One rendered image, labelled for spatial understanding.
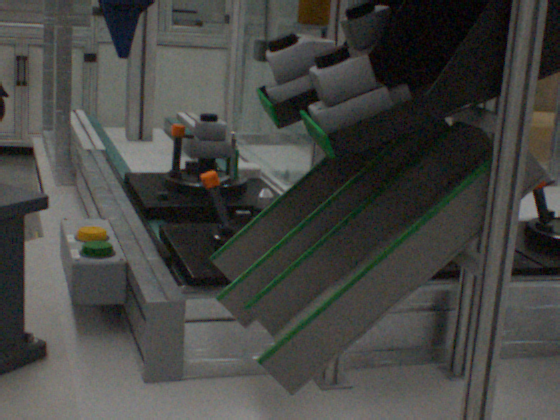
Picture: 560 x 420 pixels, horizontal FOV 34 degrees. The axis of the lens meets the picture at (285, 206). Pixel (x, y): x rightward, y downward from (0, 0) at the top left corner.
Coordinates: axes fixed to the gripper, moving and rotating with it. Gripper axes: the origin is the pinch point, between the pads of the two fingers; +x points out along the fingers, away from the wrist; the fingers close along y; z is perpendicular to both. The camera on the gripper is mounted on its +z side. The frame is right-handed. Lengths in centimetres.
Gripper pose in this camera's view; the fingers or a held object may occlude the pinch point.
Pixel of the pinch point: (124, 28)
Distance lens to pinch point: 111.2
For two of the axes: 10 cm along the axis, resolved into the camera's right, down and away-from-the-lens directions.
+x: -0.7, 9.7, 2.4
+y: -3.0, -2.5, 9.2
